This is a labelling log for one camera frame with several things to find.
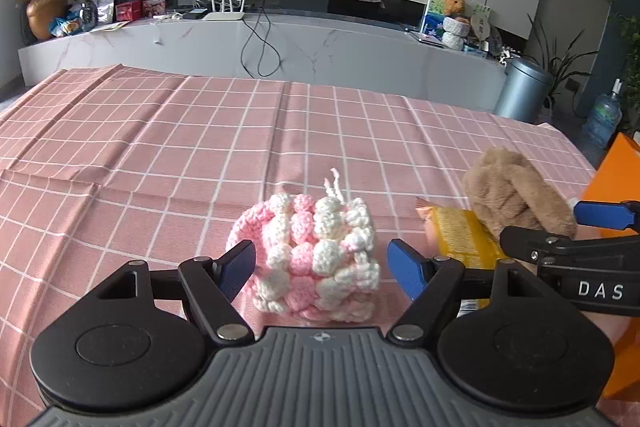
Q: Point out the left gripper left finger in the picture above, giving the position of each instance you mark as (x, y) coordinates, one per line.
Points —
(142, 336)

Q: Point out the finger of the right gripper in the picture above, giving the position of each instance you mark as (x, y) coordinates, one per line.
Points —
(536, 246)
(607, 215)

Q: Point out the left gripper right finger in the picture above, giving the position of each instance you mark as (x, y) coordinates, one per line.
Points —
(501, 336)

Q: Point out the brown plush toy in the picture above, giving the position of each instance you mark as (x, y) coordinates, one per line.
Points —
(506, 190)

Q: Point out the yellow snack packet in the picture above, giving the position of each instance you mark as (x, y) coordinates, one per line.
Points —
(457, 233)

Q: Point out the pink white crochet pouch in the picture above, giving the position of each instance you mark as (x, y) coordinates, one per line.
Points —
(313, 256)

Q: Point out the orange cardboard box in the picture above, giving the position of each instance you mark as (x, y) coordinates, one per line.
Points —
(617, 180)

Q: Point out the blue water jug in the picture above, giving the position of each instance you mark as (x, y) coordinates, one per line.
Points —
(604, 117)

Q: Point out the grey metal trash bin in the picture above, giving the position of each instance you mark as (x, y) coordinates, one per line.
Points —
(523, 93)

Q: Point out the potted green floor plant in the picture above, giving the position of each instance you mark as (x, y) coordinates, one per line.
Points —
(559, 64)

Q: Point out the pink checked tablecloth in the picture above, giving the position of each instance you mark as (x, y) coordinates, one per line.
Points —
(102, 166)

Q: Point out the small brown teddy bear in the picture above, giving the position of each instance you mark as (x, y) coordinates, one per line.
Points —
(455, 25)

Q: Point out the white marble TV console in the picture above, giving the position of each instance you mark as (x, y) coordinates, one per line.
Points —
(312, 50)

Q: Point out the white wifi router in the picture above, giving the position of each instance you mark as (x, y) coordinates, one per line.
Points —
(227, 10)

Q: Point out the gold acorn vase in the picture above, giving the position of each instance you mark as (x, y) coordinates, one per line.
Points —
(40, 13)

